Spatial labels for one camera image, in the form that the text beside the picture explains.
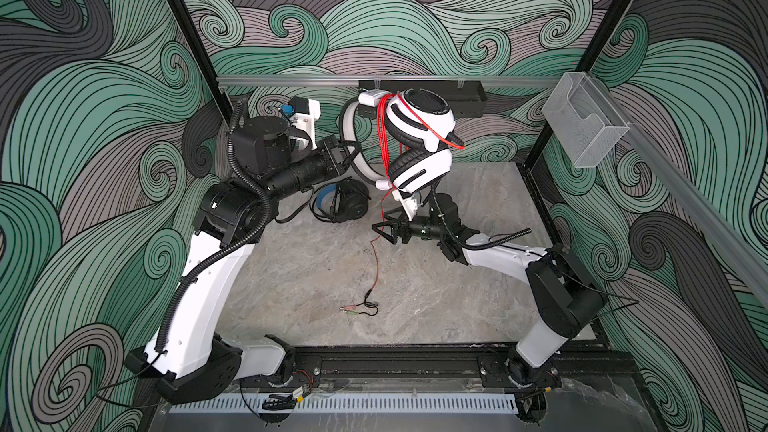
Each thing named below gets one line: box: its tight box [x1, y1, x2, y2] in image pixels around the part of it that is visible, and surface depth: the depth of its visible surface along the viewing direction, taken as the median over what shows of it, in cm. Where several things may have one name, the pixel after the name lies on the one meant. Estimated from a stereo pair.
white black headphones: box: [341, 89, 465, 193], surface depth 40 cm
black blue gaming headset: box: [309, 176, 371, 223], surface depth 105 cm
